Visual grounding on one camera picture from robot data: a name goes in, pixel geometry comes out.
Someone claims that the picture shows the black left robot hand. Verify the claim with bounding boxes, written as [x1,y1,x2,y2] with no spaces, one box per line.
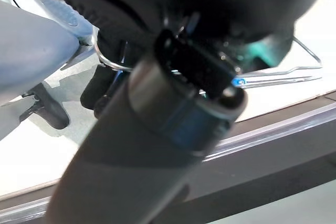
[10,0,331,224]

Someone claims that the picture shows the blue plastic shopping basket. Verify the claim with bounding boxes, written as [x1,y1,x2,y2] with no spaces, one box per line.
[90,34,323,96]

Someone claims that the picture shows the black deep shelf board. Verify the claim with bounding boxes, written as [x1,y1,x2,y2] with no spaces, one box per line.
[0,95,336,224]

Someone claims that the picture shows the grey robot body and legs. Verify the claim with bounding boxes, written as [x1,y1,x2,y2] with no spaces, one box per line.
[0,0,96,141]

